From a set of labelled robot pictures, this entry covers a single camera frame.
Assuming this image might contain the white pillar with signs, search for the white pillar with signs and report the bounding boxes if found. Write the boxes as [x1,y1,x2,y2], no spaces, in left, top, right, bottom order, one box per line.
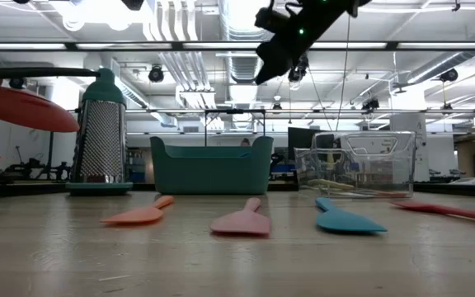
[388,113,429,182]

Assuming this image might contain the black monitor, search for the black monitor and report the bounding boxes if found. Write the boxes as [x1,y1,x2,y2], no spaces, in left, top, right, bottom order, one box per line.
[287,126,325,162]

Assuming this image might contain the cream handled knife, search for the cream handled knife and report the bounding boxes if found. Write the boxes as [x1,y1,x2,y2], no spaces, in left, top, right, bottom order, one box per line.
[306,178,356,192]

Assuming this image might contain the blue silicone spatula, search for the blue silicone spatula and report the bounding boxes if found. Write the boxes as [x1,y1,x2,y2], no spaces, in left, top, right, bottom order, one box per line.
[314,196,388,234]

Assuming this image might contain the orange silicone spatula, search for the orange silicone spatula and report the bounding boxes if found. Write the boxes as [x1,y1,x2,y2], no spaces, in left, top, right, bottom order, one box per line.
[99,195,176,226]

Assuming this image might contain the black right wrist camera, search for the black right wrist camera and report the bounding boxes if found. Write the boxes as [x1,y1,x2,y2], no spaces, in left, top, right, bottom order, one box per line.
[255,6,295,35]

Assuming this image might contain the red silicone slotted turner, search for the red silicone slotted turner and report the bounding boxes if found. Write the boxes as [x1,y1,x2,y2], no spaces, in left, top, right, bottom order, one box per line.
[0,65,81,134]

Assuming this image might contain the red silicone spatula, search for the red silicone spatula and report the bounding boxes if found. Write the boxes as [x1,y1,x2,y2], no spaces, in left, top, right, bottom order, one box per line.
[390,200,475,227]

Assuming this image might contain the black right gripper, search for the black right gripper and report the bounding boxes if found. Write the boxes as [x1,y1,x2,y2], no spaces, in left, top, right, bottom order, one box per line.
[255,0,360,86]

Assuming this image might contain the black metal stand frame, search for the black metal stand frame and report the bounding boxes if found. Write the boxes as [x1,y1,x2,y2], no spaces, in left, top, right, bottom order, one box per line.
[203,108,267,144]

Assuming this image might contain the steel box grater teal handle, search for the steel box grater teal handle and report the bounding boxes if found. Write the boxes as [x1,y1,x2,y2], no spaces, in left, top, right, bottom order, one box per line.
[64,68,134,197]

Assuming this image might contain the orange handled utensil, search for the orange handled utensil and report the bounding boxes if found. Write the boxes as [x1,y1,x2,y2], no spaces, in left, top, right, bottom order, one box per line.
[373,189,411,199]

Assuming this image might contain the teal plastic bin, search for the teal plastic bin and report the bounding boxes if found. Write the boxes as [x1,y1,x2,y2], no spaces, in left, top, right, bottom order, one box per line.
[149,135,275,196]

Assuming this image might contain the pink silicone spatula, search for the pink silicone spatula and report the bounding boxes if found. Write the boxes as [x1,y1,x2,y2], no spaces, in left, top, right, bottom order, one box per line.
[209,196,272,237]

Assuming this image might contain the background black robot arms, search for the background black robot arms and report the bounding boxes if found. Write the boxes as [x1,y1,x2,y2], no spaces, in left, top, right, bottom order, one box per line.
[2,158,73,182]

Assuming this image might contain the clear plastic bin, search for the clear plastic bin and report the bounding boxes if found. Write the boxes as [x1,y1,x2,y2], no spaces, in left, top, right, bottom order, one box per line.
[294,130,418,199]

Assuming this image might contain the green handled knife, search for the green handled knife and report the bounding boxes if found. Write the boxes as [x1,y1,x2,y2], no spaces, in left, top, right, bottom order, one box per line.
[315,188,373,198]

